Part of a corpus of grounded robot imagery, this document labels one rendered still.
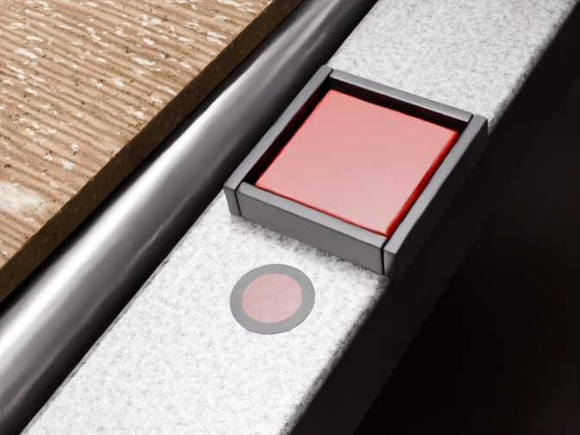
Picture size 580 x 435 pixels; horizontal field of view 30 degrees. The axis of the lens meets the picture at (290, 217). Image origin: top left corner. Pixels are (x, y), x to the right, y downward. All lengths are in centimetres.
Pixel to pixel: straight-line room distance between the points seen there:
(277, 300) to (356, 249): 3
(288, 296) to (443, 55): 14
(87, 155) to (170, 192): 4
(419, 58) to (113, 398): 20
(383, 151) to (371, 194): 2
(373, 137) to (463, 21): 9
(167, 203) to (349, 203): 8
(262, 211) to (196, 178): 5
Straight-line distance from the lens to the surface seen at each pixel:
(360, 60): 48
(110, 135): 44
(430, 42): 49
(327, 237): 40
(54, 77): 48
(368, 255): 39
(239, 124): 47
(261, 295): 40
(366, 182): 41
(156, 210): 44
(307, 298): 40
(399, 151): 42
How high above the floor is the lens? 123
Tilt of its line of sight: 49 degrees down
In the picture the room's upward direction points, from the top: 11 degrees counter-clockwise
